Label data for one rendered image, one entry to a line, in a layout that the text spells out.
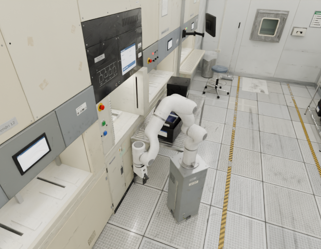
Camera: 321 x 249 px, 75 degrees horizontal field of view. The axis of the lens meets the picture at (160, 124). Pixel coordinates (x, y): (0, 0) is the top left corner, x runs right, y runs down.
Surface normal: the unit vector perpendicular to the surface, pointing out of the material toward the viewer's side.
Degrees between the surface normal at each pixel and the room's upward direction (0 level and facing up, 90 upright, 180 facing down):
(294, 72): 90
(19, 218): 0
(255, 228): 0
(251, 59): 90
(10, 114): 90
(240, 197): 0
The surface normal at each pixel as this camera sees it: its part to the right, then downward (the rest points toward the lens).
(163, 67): -0.33, 0.53
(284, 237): 0.03, -0.82
